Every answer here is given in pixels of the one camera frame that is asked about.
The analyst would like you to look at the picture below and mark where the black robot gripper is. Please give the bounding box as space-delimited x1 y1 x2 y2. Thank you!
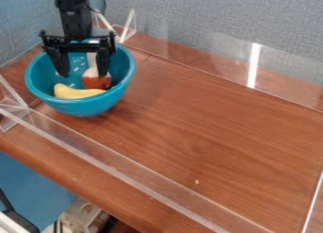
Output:
38 0 116 77

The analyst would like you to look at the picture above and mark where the white brown toy mushroom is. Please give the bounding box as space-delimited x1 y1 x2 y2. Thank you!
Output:
81 53 112 90

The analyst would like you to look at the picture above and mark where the blue bowl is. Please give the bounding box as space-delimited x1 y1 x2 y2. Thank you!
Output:
24 45 136 117

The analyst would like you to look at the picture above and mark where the yellow toy banana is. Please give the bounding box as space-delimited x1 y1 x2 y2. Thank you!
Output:
53 83 104 99

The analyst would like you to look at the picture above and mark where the clear acrylic front barrier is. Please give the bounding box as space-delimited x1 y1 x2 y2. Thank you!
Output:
0 105 274 233

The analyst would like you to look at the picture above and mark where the clear acrylic barrier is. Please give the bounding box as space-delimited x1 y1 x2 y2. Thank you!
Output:
0 105 274 233
119 28 323 112

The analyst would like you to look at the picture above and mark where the clear acrylic back barrier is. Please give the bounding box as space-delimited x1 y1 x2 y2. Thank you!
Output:
119 28 323 112

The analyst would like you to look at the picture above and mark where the white equipment under table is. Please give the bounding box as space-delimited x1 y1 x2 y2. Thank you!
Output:
41 198 109 233

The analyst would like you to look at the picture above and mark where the clear acrylic corner bracket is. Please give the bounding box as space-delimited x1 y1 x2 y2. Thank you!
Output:
93 8 136 43

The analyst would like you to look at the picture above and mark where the clear acrylic left bracket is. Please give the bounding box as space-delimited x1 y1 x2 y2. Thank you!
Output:
0 75 30 132

